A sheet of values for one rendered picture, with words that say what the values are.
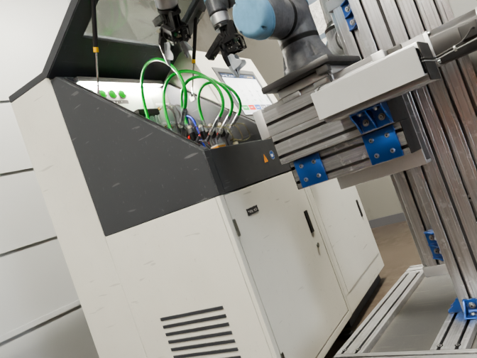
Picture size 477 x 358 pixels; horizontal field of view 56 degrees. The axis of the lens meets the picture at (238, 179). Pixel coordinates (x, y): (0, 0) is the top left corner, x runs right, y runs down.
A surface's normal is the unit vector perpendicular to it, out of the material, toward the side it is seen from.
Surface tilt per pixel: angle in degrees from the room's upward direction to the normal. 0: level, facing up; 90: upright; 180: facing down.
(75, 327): 90
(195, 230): 90
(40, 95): 90
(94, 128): 90
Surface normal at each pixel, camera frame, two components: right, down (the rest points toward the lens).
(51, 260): 0.73, -0.28
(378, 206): -0.59, 0.19
